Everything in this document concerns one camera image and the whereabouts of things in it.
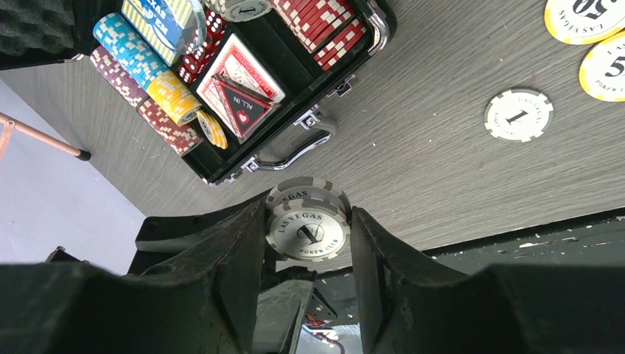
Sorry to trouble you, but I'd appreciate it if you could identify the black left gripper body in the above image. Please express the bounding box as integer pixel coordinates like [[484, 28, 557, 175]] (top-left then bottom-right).
[[43, 190, 338, 354]]

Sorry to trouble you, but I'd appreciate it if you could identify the white 1 chip on table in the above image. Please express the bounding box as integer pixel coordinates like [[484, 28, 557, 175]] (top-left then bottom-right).
[[483, 88, 554, 143]]

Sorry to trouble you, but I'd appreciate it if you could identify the blue Texas Hold'em card deck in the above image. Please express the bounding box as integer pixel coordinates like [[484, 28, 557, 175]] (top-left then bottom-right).
[[122, 1, 199, 66]]

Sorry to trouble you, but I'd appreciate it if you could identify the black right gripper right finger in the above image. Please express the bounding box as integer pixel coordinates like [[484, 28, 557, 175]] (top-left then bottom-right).
[[351, 207, 624, 353]]

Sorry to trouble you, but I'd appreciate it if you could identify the white 1 chip in case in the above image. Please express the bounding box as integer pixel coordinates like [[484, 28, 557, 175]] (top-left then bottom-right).
[[203, 0, 273, 22]]

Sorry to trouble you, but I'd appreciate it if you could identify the dark red chip stack left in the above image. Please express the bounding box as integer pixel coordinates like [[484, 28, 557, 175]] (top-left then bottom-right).
[[136, 97, 203, 156]]

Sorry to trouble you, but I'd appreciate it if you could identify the red backed card deck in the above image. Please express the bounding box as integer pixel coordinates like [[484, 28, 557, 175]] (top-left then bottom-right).
[[196, 33, 286, 128]]

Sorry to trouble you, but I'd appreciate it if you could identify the red chip stack right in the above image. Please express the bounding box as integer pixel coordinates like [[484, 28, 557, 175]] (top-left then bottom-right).
[[271, 0, 355, 53]]

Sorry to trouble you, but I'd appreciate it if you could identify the purple poker chip stack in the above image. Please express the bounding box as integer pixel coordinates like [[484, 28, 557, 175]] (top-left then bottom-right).
[[90, 46, 147, 110]]

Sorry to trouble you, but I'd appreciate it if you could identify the black aluminium poker case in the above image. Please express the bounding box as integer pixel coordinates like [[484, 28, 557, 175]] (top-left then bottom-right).
[[1, 1, 397, 186]]

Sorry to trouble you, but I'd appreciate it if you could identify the lower red chip stack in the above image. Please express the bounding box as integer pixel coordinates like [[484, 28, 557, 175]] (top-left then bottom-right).
[[314, 18, 366, 71]]

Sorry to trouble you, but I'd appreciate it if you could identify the white 1 chips pair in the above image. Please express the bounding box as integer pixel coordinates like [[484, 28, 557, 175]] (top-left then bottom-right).
[[265, 176, 352, 262]]

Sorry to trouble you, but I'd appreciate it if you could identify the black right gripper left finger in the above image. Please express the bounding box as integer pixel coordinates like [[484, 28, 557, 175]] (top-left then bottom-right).
[[1, 198, 265, 353]]

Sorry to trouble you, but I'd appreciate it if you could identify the triangular all in button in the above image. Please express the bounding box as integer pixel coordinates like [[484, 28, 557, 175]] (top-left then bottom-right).
[[211, 74, 280, 143]]

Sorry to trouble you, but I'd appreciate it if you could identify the clear acrylic dealer disc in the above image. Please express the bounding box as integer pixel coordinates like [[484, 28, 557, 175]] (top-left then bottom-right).
[[139, 0, 206, 54]]

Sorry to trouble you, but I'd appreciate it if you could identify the yellow chip on table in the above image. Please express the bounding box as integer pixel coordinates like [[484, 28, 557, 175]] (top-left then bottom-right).
[[579, 31, 624, 103]]

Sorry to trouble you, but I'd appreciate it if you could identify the light blue chip stack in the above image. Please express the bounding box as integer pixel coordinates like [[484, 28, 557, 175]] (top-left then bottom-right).
[[93, 13, 169, 90]]

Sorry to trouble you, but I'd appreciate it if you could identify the yellow chip stack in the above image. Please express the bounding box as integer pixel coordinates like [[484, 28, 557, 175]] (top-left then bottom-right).
[[146, 70, 201, 126]]

